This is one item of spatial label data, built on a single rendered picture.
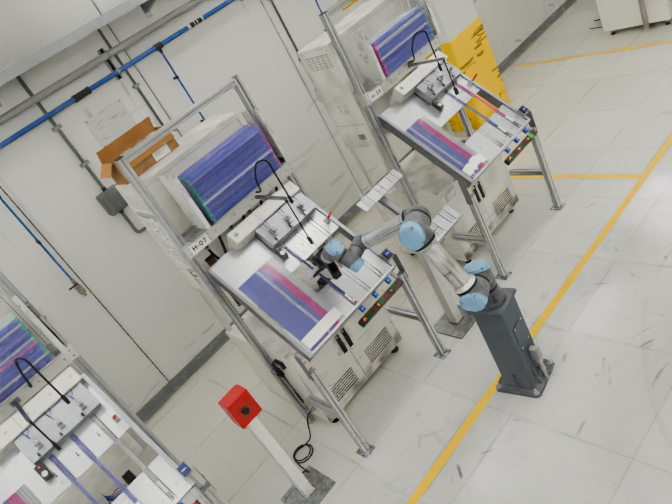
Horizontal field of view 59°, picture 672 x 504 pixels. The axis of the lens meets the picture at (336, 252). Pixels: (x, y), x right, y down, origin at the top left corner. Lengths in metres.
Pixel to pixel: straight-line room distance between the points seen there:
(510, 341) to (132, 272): 2.72
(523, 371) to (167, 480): 1.75
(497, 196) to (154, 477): 2.87
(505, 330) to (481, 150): 1.29
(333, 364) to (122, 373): 1.80
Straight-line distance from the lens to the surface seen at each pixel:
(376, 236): 2.81
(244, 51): 4.98
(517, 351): 3.07
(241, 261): 3.16
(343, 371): 3.52
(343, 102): 3.94
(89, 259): 4.43
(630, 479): 2.89
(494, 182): 4.33
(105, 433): 2.90
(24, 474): 2.95
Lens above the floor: 2.39
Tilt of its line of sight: 28 degrees down
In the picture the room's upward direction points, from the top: 30 degrees counter-clockwise
